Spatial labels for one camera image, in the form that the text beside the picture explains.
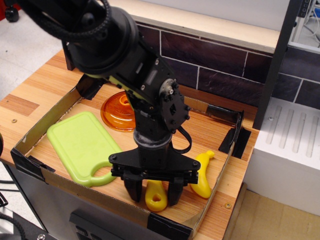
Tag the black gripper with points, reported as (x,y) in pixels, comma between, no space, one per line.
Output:
(163,164)

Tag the yellow white toy knife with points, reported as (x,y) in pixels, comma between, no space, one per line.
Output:
(155,196)

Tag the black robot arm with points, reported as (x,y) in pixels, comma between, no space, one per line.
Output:
(104,42)

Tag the green plastic cutting board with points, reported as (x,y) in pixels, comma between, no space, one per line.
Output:
(83,146)

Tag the cardboard fence with black tape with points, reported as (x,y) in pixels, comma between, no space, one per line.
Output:
(50,94)

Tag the yellow toy banana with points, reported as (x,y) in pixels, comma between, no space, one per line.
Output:
(202,187)

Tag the orange transparent pot lid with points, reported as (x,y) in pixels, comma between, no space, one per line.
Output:
(117,113)

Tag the white toy sink drainboard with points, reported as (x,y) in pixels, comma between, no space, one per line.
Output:
(285,162)

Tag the light wooden shelf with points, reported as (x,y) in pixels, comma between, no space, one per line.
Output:
(221,30)

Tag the dark left support post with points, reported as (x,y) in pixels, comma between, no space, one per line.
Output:
(70,64)

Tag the dark vertical post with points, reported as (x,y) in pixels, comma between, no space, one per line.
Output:
(277,60)

